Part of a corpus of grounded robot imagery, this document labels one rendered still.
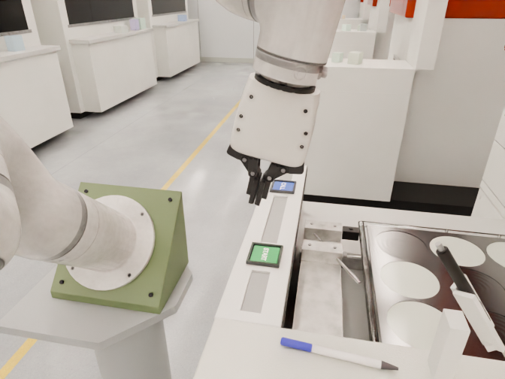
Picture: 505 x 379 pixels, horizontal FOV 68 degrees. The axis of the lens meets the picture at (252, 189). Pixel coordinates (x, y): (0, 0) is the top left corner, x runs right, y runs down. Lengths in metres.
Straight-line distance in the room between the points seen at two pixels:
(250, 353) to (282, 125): 0.28
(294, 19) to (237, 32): 8.31
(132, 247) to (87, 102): 4.36
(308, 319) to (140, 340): 0.39
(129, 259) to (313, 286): 0.36
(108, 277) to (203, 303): 1.21
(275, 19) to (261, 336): 0.38
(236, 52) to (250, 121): 8.32
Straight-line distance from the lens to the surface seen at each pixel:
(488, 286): 0.80
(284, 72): 0.43
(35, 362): 1.95
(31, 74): 4.11
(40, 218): 0.58
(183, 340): 1.82
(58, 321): 0.82
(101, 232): 0.67
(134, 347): 0.90
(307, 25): 0.43
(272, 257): 0.65
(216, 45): 8.88
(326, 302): 0.70
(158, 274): 0.76
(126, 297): 0.79
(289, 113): 0.46
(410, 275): 0.77
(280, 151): 0.48
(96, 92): 4.96
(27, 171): 0.58
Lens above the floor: 1.36
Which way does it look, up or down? 27 degrees down
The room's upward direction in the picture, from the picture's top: straight up
